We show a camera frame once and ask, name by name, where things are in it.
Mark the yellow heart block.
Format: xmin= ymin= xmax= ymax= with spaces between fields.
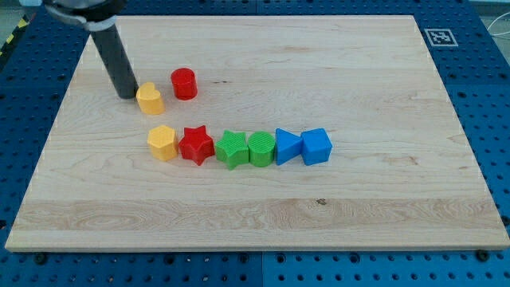
xmin=135 ymin=82 xmax=166 ymax=115

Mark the red star block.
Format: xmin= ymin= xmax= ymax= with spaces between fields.
xmin=178 ymin=125 xmax=215 ymax=166

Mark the blue cube block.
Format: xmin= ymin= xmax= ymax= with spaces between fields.
xmin=300 ymin=128 xmax=332 ymax=166

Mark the green cylinder block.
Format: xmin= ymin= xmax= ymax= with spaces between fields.
xmin=248 ymin=131 xmax=276 ymax=167

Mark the red cylinder block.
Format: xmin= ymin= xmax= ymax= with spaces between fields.
xmin=171 ymin=68 xmax=198 ymax=100

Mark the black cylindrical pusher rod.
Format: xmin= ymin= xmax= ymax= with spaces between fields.
xmin=91 ymin=25 xmax=139 ymax=100

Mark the wooden board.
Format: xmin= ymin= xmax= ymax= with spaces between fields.
xmin=6 ymin=15 xmax=509 ymax=253

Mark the green star block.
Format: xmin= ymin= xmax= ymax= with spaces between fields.
xmin=215 ymin=130 xmax=249 ymax=170

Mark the white fiducial marker tag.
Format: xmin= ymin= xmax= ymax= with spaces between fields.
xmin=424 ymin=28 xmax=458 ymax=47

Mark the blue triangle block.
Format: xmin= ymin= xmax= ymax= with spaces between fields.
xmin=275 ymin=128 xmax=303 ymax=165

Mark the yellow black hazard tape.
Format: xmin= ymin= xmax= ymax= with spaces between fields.
xmin=1 ymin=15 xmax=30 ymax=57

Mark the white cable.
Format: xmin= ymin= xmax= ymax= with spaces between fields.
xmin=486 ymin=10 xmax=510 ymax=41

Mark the yellow hexagon block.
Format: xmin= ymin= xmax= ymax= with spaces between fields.
xmin=147 ymin=125 xmax=179 ymax=161

